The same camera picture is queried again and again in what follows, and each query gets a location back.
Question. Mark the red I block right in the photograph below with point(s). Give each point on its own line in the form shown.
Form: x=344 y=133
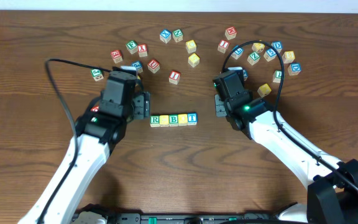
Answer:
x=223 y=46

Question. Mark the blue L block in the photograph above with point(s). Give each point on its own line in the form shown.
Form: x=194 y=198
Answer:
x=237 y=53

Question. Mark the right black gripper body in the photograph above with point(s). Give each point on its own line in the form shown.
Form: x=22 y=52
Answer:
x=219 y=106

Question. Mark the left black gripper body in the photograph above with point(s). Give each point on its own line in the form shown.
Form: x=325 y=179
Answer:
x=142 y=106

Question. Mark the blue S block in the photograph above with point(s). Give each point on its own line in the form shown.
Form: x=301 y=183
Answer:
x=269 y=54

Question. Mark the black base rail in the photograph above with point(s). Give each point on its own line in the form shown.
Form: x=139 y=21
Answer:
x=98 y=214

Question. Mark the red G block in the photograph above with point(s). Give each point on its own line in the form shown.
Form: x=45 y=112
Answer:
x=117 y=56

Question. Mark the blue X block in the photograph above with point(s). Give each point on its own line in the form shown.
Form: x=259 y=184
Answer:
x=165 y=36

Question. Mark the red u block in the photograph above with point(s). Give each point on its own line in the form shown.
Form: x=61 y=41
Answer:
x=94 y=109
x=153 y=66

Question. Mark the blue d block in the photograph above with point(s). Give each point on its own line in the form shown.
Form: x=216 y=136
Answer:
x=277 y=45
x=294 y=69

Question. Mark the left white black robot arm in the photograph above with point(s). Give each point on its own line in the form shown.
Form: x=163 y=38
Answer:
x=97 y=132

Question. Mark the blue D block right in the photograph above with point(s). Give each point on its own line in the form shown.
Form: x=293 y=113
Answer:
x=294 y=69

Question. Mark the blue T block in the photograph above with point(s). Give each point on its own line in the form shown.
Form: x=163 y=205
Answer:
x=192 y=119

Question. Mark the red I block centre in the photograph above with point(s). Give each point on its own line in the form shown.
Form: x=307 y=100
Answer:
x=174 y=77

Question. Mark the red i block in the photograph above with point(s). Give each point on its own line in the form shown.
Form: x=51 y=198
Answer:
x=174 y=77
x=223 y=46

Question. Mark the red U block lower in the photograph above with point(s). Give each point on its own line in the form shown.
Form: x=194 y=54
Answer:
x=94 y=109

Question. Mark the green J block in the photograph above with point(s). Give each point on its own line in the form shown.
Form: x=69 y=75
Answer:
x=97 y=74

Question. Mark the yellow 8 block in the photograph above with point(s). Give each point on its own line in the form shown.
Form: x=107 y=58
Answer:
x=288 y=56

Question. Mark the green F block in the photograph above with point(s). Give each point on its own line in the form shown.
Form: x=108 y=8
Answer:
x=132 y=46

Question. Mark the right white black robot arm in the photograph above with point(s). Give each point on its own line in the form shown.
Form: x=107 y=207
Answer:
x=331 y=184

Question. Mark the blue P block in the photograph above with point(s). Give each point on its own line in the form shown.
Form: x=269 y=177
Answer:
x=138 y=66

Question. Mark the red U block upper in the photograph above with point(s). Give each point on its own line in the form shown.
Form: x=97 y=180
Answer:
x=153 y=66

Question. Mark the blue D block upper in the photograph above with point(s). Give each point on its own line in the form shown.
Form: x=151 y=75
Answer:
x=277 y=45

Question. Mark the green B block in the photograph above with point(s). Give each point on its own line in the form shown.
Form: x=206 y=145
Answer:
x=173 y=120

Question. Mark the red Y block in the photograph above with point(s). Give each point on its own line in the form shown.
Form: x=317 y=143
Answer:
x=142 y=50

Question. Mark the green N block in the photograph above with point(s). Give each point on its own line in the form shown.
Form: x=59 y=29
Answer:
x=177 y=35

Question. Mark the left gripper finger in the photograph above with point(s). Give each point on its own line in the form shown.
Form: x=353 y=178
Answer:
x=146 y=109
x=138 y=106

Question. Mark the green Z block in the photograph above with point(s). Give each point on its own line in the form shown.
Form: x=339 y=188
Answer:
x=253 y=58

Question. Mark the yellow block O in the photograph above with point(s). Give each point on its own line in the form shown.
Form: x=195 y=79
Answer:
x=182 y=119
x=164 y=120

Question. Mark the green R block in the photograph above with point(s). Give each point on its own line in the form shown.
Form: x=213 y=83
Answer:
x=155 y=121

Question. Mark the red H block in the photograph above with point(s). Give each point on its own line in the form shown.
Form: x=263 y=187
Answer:
x=230 y=33

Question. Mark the green L block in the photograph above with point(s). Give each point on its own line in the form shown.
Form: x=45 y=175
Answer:
x=277 y=76

